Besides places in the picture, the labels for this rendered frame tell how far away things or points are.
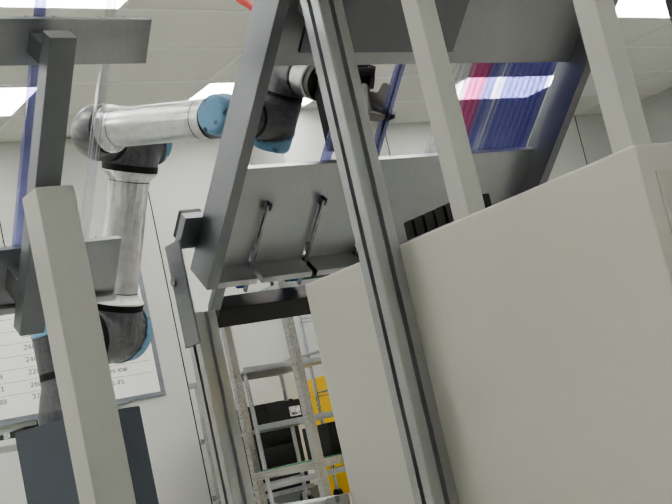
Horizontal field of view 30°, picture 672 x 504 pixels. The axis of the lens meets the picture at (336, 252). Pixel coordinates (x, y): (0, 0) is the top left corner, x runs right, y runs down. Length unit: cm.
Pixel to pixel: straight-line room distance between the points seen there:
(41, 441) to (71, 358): 76
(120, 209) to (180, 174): 727
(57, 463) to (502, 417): 121
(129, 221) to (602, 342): 144
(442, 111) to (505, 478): 45
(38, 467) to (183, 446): 688
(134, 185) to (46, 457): 57
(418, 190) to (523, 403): 84
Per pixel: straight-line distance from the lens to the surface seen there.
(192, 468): 943
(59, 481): 251
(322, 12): 166
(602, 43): 136
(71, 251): 183
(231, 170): 194
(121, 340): 264
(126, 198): 261
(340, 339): 174
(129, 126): 241
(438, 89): 155
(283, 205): 208
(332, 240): 219
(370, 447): 173
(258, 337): 986
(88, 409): 179
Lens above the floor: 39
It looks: 8 degrees up
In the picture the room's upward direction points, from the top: 13 degrees counter-clockwise
